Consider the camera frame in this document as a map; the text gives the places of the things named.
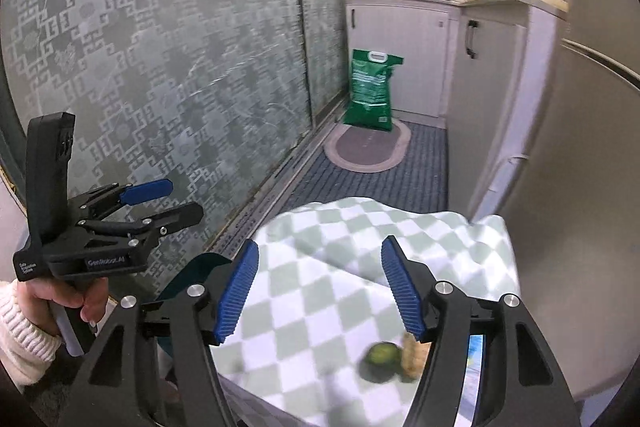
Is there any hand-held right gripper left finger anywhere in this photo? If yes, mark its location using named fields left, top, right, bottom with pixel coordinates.
left=57, top=239, right=261, bottom=427

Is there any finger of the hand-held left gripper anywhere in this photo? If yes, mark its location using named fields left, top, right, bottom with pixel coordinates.
left=76, top=201, right=204, bottom=251
left=74, top=179, right=174, bottom=219

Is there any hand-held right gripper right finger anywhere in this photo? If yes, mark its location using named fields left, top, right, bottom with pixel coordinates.
left=381, top=236, right=583, bottom=427

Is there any brown ginger piece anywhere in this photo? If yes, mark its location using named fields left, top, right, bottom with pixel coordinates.
left=402, top=333, right=432, bottom=383

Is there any green fruit piece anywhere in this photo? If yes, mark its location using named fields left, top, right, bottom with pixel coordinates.
left=361, top=342, right=403, bottom=383

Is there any person's left forearm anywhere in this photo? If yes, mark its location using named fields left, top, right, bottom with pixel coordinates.
left=0, top=281, right=63, bottom=393

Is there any person's left hand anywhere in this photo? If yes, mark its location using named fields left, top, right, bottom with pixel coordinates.
left=17, top=278, right=111, bottom=329

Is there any green white checkered tablecloth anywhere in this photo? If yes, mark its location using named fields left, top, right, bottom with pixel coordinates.
left=215, top=197, right=521, bottom=427

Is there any striped grey floor rug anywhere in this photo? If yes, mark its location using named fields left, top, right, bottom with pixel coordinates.
left=280, top=117, right=451, bottom=215

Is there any wide patterned sliding door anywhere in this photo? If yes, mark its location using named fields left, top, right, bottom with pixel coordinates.
left=0, top=0, right=313, bottom=268

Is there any oval grey floor mat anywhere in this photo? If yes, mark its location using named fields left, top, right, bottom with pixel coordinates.
left=324, top=121, right=412, bottom=174

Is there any green rice bag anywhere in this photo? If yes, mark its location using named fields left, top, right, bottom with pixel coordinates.
left=342, top=49, right=405, bottom=132

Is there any beige refrigerator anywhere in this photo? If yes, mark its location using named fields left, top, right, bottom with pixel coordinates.
left=470, top=0, right=640, bottom=403

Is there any narrow patterned sliding door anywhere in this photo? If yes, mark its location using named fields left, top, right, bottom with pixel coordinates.
left=292, top=0, right=353, bottom=128

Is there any white cabinet with double handles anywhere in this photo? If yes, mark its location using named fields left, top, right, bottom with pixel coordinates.
left=440, top=0, right=568, bottom=218

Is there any white cabinet with single handle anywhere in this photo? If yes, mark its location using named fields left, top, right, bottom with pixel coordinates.
left=346, top=0, right=461, bottom=120

